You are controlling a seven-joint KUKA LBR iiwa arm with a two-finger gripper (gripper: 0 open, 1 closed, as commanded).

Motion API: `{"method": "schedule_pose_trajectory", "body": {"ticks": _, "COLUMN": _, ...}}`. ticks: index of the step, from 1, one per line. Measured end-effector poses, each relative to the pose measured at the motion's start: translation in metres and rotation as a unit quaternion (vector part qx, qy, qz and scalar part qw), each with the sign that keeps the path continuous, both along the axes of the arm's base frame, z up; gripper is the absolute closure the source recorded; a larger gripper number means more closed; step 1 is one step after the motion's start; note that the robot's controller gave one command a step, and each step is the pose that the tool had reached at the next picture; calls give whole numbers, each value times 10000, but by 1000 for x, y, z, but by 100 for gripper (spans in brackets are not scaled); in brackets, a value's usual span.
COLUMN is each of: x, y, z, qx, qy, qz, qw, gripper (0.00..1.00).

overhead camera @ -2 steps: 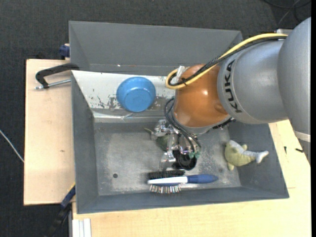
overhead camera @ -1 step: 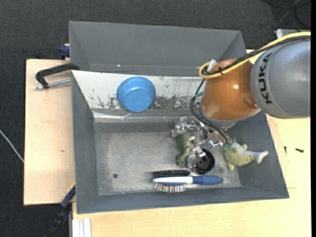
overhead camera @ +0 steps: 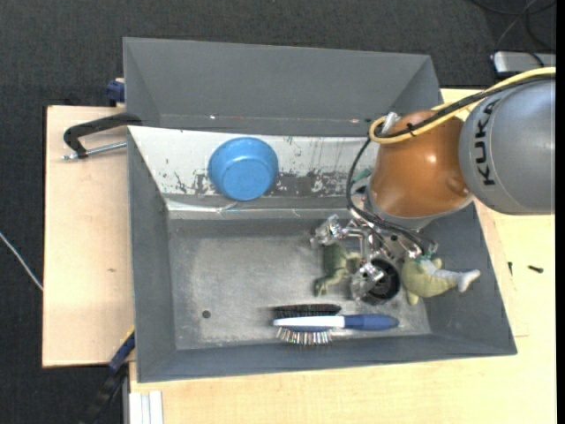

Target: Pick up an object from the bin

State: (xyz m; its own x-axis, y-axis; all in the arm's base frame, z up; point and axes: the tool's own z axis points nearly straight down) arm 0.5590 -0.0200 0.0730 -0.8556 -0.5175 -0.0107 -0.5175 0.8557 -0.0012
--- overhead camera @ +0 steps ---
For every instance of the blue bowl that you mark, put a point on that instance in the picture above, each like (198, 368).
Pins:
(243, 170)

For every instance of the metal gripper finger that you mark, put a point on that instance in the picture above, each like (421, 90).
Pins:
(327, 230)
(369, 277)

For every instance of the black round container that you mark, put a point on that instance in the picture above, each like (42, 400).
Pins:
(388, 286)

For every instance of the green toy dinosaur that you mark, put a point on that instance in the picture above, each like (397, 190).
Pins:
(336, 263)

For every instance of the black screw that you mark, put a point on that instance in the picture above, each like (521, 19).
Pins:
(536, 269)

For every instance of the pale green plush toy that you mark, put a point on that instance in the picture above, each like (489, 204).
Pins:
(421, 283)

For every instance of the grey metal bin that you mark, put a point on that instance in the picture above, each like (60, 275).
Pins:
(247, 276)

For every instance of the white and blue brush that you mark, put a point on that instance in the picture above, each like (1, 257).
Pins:
(335, 322)

